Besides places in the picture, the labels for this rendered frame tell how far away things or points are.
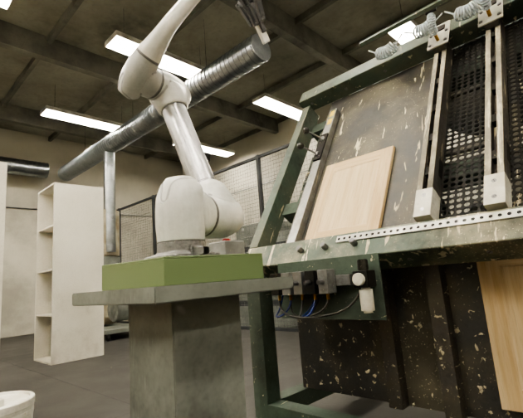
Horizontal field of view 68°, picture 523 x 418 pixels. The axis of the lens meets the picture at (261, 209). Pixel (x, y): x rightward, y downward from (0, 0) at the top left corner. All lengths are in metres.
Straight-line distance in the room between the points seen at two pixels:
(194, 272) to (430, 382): 1.09
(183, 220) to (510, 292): 1.13
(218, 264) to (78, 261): 4.07
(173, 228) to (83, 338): 4.00
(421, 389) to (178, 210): 1.18
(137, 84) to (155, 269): 0.82
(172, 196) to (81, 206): 4.00
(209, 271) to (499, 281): 1.01
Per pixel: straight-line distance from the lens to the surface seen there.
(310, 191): 1.97
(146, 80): 1.62
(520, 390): 1.65
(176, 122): 1.60
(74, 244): 5.10
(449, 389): 1.68
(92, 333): 5.17
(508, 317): 1.60
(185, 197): 1.23
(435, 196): 1.53
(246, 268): 1.17
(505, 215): 1.38
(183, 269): 1.03
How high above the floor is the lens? 0.75
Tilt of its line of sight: 10 degrees up
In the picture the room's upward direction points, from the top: 5 degrees counter-clockwise
